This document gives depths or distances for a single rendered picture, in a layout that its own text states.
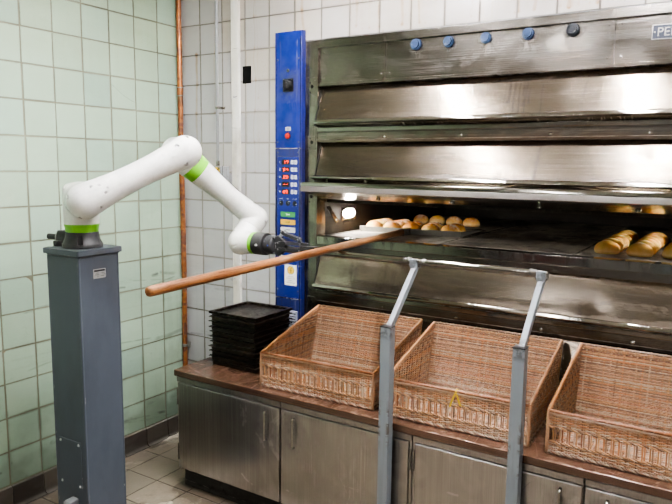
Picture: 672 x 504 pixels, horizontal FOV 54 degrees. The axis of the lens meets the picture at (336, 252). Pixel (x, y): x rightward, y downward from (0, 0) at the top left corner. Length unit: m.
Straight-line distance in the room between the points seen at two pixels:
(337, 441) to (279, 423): 0.29
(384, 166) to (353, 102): 0.34
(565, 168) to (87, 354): 1.96
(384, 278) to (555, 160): 0.91
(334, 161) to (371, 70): 0.45
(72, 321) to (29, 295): 0.58
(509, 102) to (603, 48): 0.39
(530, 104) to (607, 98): 0.28
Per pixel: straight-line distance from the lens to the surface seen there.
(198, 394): 3.08
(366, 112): 3.01
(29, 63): 3.21
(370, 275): 3.04
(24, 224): 3.16
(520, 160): 2.74
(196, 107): 3.66
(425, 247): 2.90
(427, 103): 2.89
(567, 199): 2.54
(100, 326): 2.68
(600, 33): 2.73
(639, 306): 2.69
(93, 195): 2.46
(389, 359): 2.38
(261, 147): 3.36
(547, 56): 2.76
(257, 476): 2.99
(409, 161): 2.92
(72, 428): 2.81
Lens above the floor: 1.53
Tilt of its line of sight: 8 degrees down
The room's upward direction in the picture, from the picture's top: 1 degrees clockwise
